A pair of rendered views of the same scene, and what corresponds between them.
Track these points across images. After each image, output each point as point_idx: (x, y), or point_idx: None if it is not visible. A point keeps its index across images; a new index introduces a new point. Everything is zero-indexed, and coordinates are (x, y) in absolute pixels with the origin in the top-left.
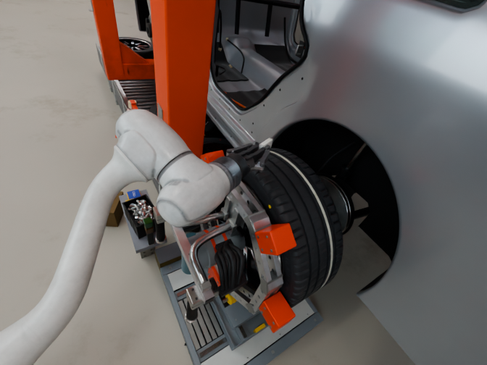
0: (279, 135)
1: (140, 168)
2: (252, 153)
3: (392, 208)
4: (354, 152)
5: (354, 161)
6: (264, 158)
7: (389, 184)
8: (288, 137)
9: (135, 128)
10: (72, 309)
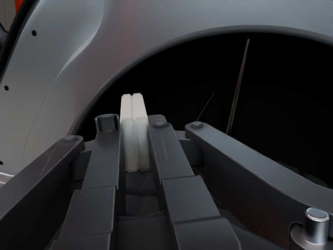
0: (78, 133)
1: None
2: (123, 184)
3: (328, 166)
4: (219, 110)
5: (234, 121)
6: (270, 163)
7: (305, 131)
8: (94, 134)
9: None
10: None
